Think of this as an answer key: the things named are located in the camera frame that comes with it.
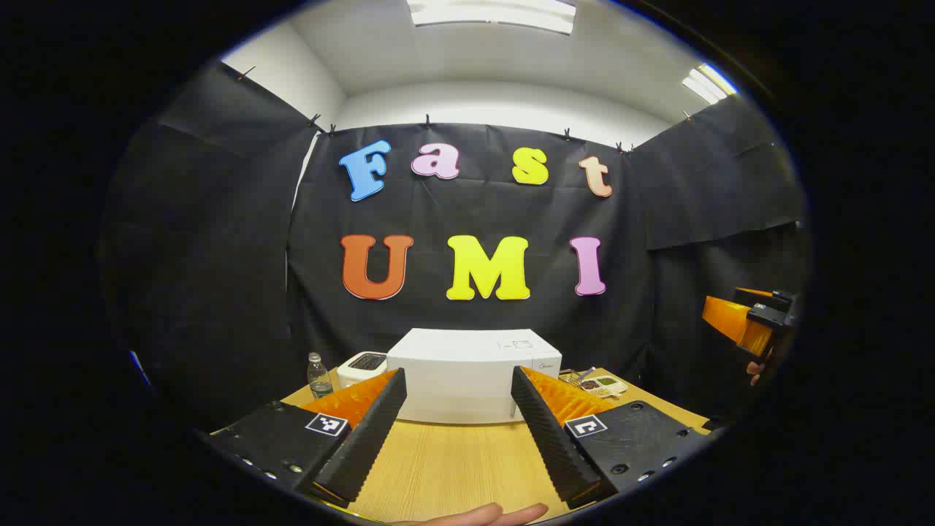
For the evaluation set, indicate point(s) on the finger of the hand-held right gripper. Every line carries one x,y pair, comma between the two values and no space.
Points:
734,321

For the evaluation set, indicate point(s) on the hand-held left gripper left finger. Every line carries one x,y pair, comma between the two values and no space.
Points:
369,438

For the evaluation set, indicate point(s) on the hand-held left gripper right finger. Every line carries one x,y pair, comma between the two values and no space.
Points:
551,438

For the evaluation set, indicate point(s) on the white microwave oven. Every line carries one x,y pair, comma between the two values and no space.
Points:
460,372

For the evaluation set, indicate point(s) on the white divided food tray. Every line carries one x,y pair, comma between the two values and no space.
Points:
610,386

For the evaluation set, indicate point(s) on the small white appliance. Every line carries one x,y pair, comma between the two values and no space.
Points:
358,372

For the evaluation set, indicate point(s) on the clear water bottle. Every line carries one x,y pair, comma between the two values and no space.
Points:
319,380

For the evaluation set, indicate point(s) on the small ceiling light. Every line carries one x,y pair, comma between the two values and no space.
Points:
705,84

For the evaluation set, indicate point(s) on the black backdrop cloth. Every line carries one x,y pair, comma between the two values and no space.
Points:
475,212

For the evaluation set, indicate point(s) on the long ceiling light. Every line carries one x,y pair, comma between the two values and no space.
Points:
493,14

